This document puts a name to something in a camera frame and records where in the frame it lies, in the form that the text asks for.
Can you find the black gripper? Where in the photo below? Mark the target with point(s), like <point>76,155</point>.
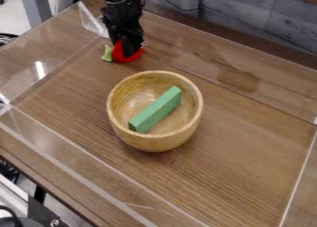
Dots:
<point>122,20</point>

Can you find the red plush strawberry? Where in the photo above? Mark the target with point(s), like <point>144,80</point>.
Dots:
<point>113,53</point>

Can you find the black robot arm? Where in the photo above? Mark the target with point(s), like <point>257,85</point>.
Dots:
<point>123,2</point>

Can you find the wooden bowl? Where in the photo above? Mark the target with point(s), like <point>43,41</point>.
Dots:
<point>132,94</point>

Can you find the green rectangular block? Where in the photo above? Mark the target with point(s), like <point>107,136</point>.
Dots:
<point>156,111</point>

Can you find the clear acrylic corner bracket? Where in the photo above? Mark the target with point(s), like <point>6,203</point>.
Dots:
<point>91,23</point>

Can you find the grey post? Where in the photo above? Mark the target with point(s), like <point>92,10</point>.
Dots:
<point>37,11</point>

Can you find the black metal bracket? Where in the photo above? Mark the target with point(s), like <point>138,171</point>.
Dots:
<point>40,214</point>

